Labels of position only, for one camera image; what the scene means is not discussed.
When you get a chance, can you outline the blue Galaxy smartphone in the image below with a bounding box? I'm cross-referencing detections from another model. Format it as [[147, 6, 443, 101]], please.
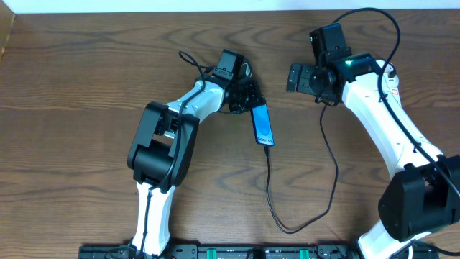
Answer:
[[251, 104, 275, 147]]

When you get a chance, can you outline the black charging cable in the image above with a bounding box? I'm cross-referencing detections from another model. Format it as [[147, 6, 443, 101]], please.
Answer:
[[263, 103, 340, 235]]

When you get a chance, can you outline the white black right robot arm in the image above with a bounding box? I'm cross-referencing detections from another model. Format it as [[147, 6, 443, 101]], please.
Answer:
[[287, 20, 459, 258]]

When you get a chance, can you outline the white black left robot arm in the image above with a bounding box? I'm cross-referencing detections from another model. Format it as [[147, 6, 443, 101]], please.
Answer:
[[127, 49, 274, 258]]

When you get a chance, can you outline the white USB charger plug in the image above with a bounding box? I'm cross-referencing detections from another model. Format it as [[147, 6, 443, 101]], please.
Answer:
[[376, 59, 397, 80]]

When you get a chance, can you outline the white power strip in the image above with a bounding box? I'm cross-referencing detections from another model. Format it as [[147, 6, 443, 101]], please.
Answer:
[[387, 76, 402, 106]]

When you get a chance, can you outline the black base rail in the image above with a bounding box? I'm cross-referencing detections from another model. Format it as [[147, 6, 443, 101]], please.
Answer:
[[78, 243, 440, 259]]

